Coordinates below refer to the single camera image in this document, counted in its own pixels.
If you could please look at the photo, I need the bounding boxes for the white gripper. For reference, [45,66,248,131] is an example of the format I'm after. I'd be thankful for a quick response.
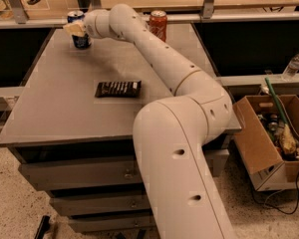
[63,10,118,39]

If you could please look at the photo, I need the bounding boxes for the blue pepsi can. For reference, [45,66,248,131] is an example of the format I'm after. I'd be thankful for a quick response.
[67,10,91,49]

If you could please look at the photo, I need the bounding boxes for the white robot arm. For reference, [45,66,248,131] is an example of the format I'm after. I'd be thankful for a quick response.
[64,4,236,239]

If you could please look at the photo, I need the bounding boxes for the red coca-cola can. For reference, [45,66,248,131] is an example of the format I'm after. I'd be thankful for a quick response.
[149,10,167,41]

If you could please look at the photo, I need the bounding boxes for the small black object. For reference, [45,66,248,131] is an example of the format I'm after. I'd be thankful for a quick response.
[27,0,43,6]

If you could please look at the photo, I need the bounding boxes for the dark chocolate bar wrapper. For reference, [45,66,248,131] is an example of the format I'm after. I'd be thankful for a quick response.
[95,81,142,98]

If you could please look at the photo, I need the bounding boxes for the top grey drawer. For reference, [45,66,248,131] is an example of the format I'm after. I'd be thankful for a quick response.
[19,147,226,191]

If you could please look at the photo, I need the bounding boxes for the grey drawer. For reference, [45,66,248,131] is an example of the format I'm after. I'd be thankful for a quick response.
[19,147,226,191]
[50,192,150,216]
[68,212,155,233]

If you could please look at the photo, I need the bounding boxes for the middle grey drawer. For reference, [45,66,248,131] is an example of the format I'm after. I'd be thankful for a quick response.
[50,192,150,216]

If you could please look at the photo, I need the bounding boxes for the bottom grey drawer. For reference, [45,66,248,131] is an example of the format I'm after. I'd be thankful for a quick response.
[68,212,155,233]

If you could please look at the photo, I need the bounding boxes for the black object on floor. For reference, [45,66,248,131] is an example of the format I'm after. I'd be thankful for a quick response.
[34,215,50,239]

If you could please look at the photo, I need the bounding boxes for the clear plastic water bottle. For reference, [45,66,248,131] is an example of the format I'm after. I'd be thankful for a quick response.
[281,53,299,81]

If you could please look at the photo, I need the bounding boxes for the brown cardboard box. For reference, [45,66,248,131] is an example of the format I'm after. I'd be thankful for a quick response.
[233,95,299,191]

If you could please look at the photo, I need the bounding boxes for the green handled brush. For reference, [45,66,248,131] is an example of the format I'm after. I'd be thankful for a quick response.
[265,78,297,156]

